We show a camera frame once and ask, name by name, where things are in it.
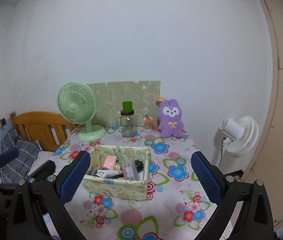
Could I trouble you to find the green desk fan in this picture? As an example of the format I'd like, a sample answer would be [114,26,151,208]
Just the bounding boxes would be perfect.
[57,82,106,141]

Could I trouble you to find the green plastic cup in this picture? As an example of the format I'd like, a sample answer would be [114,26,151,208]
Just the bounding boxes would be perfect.
[122,101,133,113]

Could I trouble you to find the wooden bed headboard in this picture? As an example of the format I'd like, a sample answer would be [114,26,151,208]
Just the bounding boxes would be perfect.
[10,111,76,152]

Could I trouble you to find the green cartoon cardboard panel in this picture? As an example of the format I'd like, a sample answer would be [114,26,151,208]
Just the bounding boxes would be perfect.
[89,81,160,126]

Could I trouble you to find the white standing fan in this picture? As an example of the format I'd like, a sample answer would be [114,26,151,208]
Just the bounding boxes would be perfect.
[218,115,259,165]

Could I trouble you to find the purple plush bunny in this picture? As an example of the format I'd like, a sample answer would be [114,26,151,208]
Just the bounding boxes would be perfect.
[157,99,184,138]

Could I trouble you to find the glass mason jar mug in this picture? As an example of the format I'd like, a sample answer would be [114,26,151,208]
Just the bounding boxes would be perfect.
[116,113,137,138]

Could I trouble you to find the pink tissue packet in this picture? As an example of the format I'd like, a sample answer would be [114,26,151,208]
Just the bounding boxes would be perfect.
[103,155,116,170]

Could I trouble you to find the grey plaid pillow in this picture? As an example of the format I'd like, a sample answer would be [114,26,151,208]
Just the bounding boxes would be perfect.
[0,128,42,183]

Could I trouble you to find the white beige rolled sock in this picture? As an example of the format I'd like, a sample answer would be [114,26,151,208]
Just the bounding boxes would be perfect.
[96,169,123,178]

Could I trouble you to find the wall power socket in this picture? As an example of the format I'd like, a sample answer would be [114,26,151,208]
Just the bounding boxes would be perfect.
[0,118,7,129]

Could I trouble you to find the orange green tissue pack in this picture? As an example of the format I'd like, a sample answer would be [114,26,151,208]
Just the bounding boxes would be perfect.
[101,162,121,170]

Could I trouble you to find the cotton swab jar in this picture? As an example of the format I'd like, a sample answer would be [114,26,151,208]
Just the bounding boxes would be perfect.
[144,117,154,132]

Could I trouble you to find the black plastic bag bundle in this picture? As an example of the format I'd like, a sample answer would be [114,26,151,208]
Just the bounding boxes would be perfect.
[134,160,144,173]

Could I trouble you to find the yellow cartoon fabric bin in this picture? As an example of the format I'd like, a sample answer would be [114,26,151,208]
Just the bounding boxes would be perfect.
[81,145,151,200]

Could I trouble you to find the clear plastic pencil case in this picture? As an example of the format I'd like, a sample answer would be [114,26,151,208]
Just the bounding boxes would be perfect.
[121,159,139,181]

